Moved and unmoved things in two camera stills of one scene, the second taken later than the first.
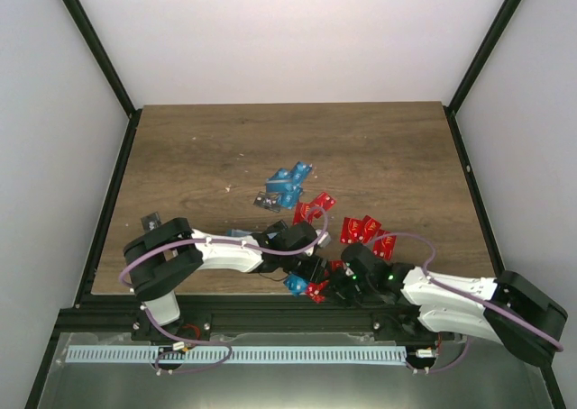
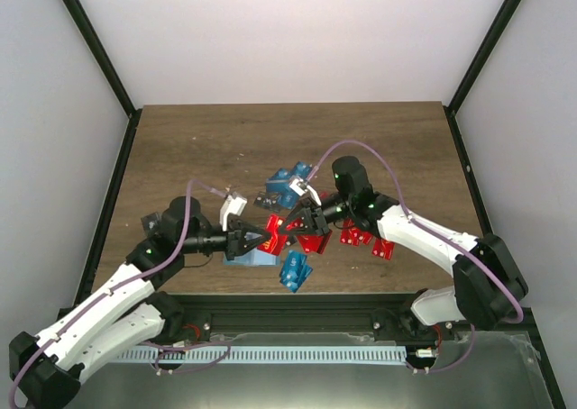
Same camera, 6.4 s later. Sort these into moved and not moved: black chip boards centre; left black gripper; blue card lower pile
Moved: left black gripper
Not moved: blue card lower pile; black chip boards centre
